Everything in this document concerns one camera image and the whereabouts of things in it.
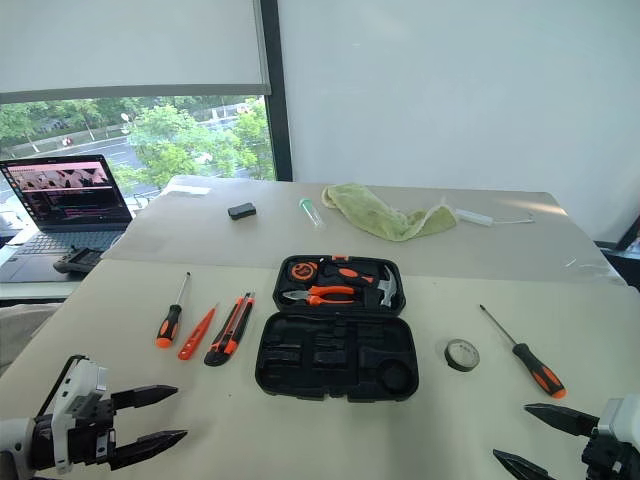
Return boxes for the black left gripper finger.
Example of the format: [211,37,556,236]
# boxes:
[109,429,189,472]
[110,384,179,413]

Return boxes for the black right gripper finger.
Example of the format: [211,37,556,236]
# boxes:
[523,402,600,438]
[491,448,554,480]

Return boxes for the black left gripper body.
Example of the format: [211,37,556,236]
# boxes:
[67,390,119,467]

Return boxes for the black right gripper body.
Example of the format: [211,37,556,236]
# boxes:
[581,427,640,480]

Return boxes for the long orange black screwdriver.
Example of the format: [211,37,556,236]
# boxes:
[479,303,568,400]

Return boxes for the short orange black screwdriver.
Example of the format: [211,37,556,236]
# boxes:
[155,271,193,349]

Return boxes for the orange voltage tester pen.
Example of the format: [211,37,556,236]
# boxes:
[177,302,220,362]

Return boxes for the orange black utility knife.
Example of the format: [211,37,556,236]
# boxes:
[203,291,257,368]

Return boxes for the black electrical tape roll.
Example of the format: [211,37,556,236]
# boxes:
[444,338,482,373]

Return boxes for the black tool case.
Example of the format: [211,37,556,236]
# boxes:
[254,254,421,404]

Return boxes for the grey fabric seat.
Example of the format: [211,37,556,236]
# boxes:
[0,301,62,372]

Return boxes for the black handheld controller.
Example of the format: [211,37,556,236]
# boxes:
[52,246,104,276]

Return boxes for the dark furniture piece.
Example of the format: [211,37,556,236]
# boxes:
[593,218,640,292]

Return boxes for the orange black tape measure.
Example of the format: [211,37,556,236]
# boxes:
[289,259,322,284]

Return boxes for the small black box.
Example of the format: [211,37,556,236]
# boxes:
[226,201,258,222]

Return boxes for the open laptop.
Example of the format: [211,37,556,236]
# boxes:
[0,154,135,284]

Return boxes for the white adapter block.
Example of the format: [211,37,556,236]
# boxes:
[455,208,497,227]

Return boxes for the clear tube green cap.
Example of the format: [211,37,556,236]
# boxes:
[298,197,327,229]

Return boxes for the green towel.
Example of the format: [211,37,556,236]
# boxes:
[320,182,459,243]

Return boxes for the white roller blind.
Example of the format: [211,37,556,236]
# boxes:
[0,0,273,105]

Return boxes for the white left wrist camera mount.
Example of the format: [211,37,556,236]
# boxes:
[49,357,110,475]

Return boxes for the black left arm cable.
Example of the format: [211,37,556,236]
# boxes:
[33,354,85,419]

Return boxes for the orange handled pliers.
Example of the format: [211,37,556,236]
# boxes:
[281,284,365,308]

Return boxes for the claw hammer orange black handle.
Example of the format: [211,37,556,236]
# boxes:
[323,264,402,308]

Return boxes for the black window frame post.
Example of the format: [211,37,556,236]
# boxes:
[259,0,295,183]

